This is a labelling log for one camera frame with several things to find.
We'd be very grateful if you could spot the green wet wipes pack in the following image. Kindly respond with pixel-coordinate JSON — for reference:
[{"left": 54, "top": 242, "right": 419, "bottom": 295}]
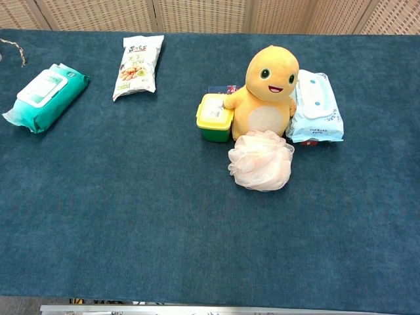
[{"left": 1, "top": 62, "right": 91, "bottom": 135}]

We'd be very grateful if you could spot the aluminium profile rail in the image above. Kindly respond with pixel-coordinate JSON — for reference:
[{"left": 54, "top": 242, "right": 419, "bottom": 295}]
[{"left": 39, "top": 304, "right": 420, "bottom": 315}]

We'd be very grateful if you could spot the yellow plush toy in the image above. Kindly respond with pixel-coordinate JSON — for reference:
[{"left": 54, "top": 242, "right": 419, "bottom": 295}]
[{"left": 224, "top": 45, "right": 300, "bottom": 140}]

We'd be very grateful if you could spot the pale pink bath loofah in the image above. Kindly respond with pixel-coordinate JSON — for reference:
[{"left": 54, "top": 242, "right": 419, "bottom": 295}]
[{"left": 228, "top": 129, "right": 295, "bottom": 192}]

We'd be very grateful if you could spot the blue carpet table cover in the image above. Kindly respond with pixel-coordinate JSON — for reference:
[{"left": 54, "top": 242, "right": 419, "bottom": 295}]
[{"left": 0, "top": 28, "right": 420, "bottom": 314}]

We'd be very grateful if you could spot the braided beige cord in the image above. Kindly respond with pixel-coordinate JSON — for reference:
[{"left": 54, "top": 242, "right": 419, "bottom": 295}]
[{"left": 0, "top": 37, "right": 27, "bottom": 68}]

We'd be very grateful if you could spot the light blue wet wipes pack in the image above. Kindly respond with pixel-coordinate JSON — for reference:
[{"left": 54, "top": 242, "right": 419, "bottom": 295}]
[{"left": 285, "top": 69, "right": 345, "bottom": 144}]

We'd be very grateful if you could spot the green container with yellow lid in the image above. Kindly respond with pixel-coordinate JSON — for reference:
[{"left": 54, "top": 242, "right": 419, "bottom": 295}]
[{"left": 196, "top": 93, "right": 236, "bottom": 142}]

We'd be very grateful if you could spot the white almond snack bag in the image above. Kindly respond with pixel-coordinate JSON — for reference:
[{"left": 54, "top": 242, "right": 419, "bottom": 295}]
[{"left": 112, "top": 34, "right": 165, "bottom": 102}]

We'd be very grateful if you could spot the woven beige folding screen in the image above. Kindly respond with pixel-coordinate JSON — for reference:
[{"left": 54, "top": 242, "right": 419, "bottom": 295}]
[{"left": 0, "top": 0, "right": 420, "bottom": 35}]

